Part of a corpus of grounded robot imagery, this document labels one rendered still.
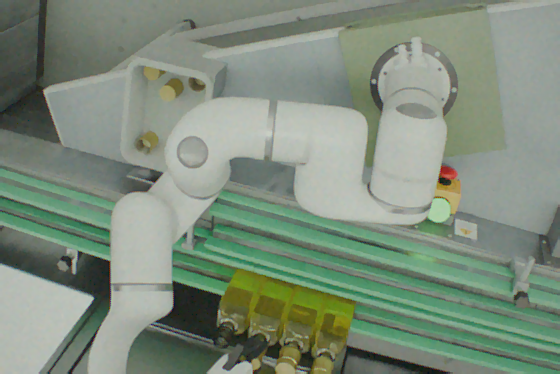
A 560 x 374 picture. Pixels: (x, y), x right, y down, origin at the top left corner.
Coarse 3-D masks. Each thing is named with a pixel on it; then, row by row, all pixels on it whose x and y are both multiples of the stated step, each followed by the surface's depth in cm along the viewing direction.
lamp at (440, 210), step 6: (438, 198) 129; (444, 198) 129; (432, 204) 128; (438, 204) 127; (444, 204) 127; (432, 210) 128; (438, 210) 127; (444, 210) 127; (450, 210) 129; (432, 216) 128; (438, 216) 128; (444, 216) 128
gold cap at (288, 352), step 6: (282, 348) 116; (288, 348) 115; (294, 348) 115; (282, 354) 114; (288, 354) 113; (294, 354) 114; (300, 354) 115; (282, 360) 112; (288, 360) 112; (294, 360) 113; (276, 366) 112; (282, 366) 112; (288, 366) 112; (294, 366) 112; (276, 372) 113; (282, 372) 113; (288, 372) 112; (294, 372) 112
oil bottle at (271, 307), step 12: (264, 288) 127; (276, 288) 127; (288, 288) 128; (264, 300) 124; (276, 300) 124; (288, 300) 125; (252, 312) 121; (264, 312) 121; (276, 312) 121; (252, 324) 119; (264, 324) 119; (276, 324) 119; (276, 336) 120
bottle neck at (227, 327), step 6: (222, 324) 118; (228, 324) 118; (234, 324) 119; (216, 330) 117; (222, 330) 116; (228, 330) 117; (234, 330) 118; (216, 336) 115; (222, 336) 115; (228, 336) 116; (216, 342) 116; (222, 342) 117; (228, 342) 115; (222, 348) 116
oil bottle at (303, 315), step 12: (300, 288) 128; (300, 300) 125; (312, 300) 125; (288, 312) 122; (300, 312) 122; (312, 312) 122; (288, 324) 119; (300, 324) 119; (312, 324) 120; (288, 336) 118; (300, 336) 118; (312, 336) 119
